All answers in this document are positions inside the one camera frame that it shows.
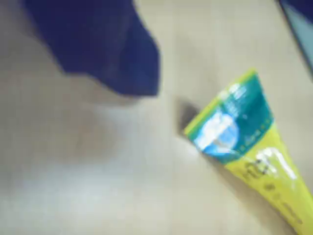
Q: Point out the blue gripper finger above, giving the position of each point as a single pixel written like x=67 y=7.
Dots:
x=102 y=44
x=302 y=22

